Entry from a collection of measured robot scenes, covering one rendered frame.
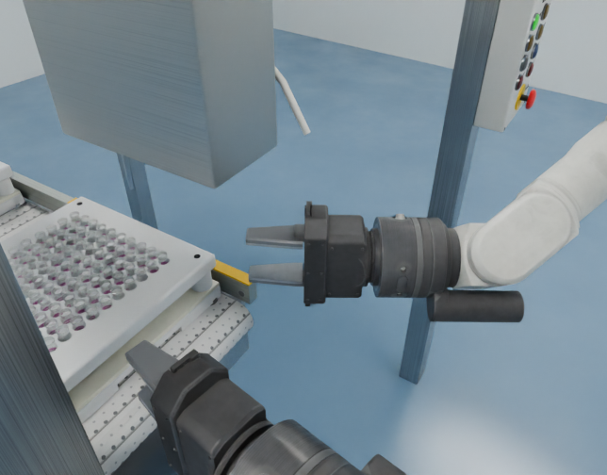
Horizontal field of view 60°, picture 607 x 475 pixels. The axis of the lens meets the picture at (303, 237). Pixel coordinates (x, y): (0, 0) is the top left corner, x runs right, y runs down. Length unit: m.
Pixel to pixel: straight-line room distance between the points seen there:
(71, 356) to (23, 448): 0.21
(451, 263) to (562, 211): 0.12
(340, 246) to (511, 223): 0.17
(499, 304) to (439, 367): 1.14
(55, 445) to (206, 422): 0.10
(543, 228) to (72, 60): 0.49
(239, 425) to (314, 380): 1.26
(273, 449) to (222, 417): 0.04
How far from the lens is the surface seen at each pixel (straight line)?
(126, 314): 0.59
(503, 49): 1.06
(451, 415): 1.62
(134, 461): 0.67
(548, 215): 0.57
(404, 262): 0.54
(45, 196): 0.90
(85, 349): 0.57
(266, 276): 0.58
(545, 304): 2.03
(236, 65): 0.48
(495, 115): 1.11
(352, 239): 0.53
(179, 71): 0.46
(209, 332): 0.65
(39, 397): 0.35
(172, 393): 0.39
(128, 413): 0.60
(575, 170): 0.63
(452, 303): 0.57
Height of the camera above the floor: 1.30
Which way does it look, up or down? 38 degrees down
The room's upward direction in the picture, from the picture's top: straight up
